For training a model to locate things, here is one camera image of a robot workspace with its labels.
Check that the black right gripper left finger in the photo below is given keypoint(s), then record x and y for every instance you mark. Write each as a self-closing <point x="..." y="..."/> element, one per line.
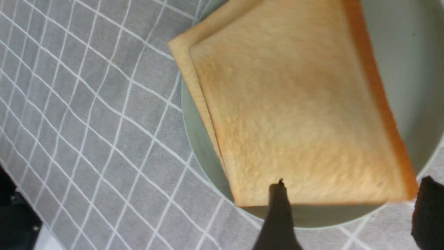
<point x="277" y="231"/>

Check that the light green round plate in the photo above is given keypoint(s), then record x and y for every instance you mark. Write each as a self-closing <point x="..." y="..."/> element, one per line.
<point x="407" y="40"/>

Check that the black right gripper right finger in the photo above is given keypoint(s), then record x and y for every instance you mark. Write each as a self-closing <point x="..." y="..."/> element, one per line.
<point x="428" y="216"/>

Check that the toasted bread slice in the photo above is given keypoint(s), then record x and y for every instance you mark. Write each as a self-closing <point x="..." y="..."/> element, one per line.
<point x="295" y="94"/>
<point x="215" y="17"/>

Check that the grey checked tablecloth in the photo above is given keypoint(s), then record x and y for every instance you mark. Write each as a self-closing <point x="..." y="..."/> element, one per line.
<point x="92" y="133"/>

